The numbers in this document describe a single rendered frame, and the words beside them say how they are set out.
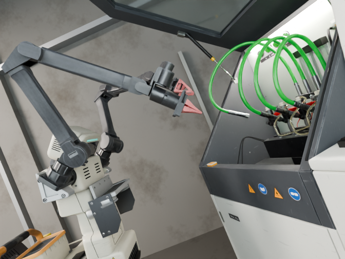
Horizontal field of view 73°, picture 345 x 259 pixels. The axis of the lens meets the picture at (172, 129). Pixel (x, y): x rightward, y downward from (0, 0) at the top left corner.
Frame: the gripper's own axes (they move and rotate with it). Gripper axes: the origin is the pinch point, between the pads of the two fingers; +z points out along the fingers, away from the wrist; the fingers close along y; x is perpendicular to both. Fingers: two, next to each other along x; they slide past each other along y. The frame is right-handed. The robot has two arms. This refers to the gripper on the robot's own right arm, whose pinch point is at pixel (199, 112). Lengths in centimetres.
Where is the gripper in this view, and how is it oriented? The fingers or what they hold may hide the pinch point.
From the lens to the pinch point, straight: 90.0
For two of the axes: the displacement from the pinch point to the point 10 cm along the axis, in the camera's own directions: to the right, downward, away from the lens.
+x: -0.4, 0.3, 10.0
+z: 9.2, 3.8, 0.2
